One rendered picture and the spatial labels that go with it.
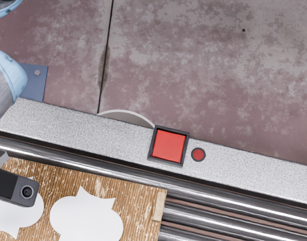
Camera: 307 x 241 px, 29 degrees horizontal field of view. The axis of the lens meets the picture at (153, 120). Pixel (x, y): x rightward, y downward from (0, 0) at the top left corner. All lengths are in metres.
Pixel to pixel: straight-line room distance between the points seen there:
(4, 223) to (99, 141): 0.25
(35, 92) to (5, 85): 1.44
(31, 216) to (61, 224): 0.06
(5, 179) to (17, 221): 0.24
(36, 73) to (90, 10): 0.34
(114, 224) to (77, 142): 0.20
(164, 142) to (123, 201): 0.15
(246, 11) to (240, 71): 0.27
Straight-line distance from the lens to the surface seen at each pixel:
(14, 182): 1.00
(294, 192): 1.29
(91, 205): 1.21
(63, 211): 1.21
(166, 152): 1.25
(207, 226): 1.24
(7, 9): 1.31
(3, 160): 1.11
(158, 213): 1.19
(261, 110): 2.32
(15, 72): 0.86
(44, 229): 1.22
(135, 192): 1.22
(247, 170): 1.28
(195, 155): 1.27
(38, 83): 2.30
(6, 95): 0.86
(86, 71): 2.32
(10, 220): 1.22
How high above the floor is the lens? 2.13
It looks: 71 degrees down
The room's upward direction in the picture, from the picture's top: 9 degrees clockwise
